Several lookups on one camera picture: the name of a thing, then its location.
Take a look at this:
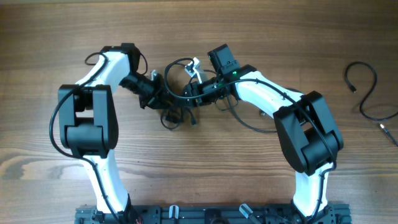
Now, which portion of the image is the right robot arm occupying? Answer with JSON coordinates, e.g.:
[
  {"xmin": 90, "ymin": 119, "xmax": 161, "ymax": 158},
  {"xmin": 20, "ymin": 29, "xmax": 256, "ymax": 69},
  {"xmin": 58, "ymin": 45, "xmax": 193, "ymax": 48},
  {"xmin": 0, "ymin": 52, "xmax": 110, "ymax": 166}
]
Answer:
[{"xmin": 182, "ymin": 44, "xmax": 343, "ymax": 222}]

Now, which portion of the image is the separated black usb cable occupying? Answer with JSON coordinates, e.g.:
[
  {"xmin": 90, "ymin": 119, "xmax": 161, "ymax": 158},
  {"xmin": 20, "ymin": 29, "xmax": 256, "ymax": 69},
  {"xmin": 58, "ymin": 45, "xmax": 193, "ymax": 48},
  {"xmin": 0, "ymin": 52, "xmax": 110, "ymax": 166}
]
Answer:
[{"xmin": 344, "ymin": 61, "xmax": 398, "ymax": 147}]

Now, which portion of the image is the black cable bundle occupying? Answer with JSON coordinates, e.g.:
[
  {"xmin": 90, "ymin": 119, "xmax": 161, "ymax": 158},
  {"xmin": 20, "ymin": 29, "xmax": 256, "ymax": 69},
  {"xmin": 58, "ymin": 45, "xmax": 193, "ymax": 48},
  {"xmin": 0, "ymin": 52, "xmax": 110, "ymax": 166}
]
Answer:
[{"xmin": 159, "ymin": 70, "xmax": 304, "ymax": 134}]

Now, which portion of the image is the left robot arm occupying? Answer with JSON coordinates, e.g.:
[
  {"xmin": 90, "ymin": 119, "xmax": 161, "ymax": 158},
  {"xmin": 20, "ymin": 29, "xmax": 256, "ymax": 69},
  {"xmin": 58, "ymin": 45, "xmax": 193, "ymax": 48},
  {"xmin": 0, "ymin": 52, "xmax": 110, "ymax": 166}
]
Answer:
[{"xmin": 52, "ymin": 43, "xmax": 172, "ymax": 223}]

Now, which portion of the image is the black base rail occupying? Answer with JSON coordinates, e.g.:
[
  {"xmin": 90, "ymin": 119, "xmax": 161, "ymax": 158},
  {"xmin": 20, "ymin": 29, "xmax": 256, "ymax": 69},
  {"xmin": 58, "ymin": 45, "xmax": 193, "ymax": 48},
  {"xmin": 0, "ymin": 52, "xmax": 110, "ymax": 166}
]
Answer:
[{"xmin": 74, "ymin": 203, "xmax": 352, "ymax": 224}]

